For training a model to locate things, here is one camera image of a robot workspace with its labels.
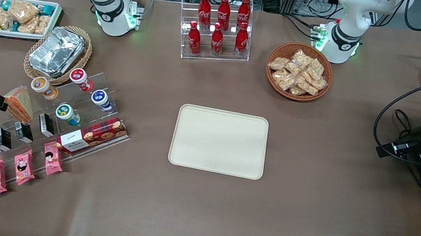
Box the silver foil container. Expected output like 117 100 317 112
26 22 89 82

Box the white rectangular bin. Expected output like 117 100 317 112
0 0 64 46

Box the clear acrylic bottle rack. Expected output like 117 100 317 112
172 0 259 70

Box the round wicker basket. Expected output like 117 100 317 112
261 38 338 107

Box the clear acrylic stepped display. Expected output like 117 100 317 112
0 56 140 190

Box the red cola bottle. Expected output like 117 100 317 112
195 0 214 30
185 20 205 56
235 0 253 31
215 0 233 32
233 21 252 58
208 22 227 57

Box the black cable bundle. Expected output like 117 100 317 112
390 108 421 144

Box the green-lid yogurt cup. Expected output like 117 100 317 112
53 102 83 128

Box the red plaid cookie box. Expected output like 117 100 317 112
54 108 131 163

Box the oval wicker basket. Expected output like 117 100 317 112
21 20 96 91

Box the long black looped cable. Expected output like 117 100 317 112
369 68 421 165

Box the orange-lid yogurt cup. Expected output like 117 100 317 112
28 75 61 102

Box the blue-lid yogurt cup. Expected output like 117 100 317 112
89 88 116 113

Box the clear-wrapped rice cracker packet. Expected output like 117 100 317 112
288 85 308 98
268 55 290 72
305 57 326 81
6 0 41 26
270 67 298 93
294 77 321 97
17 15 40 36
0 9 15 32
34 14 51 36
311 77 328 91
291 48 311 66

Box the red-lid yogurt cup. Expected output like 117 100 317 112
67 66 97 93

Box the black cable plug block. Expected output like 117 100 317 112
375 134 421 165

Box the beige plastic tray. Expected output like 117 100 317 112
166 102 273 182

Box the brown paper table cover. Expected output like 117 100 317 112
0 0 421 236

